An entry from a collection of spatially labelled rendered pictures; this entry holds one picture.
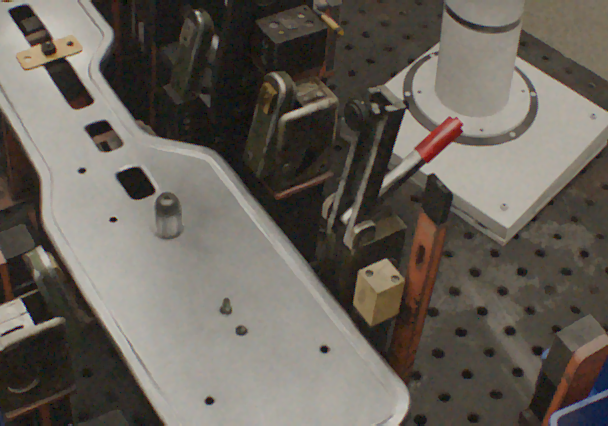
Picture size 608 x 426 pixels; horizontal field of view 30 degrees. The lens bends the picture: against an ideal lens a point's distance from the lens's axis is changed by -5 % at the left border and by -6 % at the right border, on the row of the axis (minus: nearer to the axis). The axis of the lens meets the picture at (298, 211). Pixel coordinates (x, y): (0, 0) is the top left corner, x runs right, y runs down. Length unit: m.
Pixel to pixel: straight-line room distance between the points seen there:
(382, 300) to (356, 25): 0.96
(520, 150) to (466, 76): 0.14
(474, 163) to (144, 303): 0.71
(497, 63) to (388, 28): 0.36
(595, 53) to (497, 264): 1.70
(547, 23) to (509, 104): 1.55
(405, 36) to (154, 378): 1.05
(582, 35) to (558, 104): 1.50
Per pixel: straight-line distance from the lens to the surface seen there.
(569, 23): 3.38
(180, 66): 1.40
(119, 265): 1.21
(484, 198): 1.69
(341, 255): 1.20
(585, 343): 0.95
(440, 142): 1.17
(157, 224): 1.22
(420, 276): 1.12
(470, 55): 1.70
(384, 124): 1.08
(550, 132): 1.80
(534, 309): 1.62
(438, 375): 1.52
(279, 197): 1.34
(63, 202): 1.27
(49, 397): 1.20
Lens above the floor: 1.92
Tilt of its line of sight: 46 degrees down
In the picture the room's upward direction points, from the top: 6 degrees clockwise
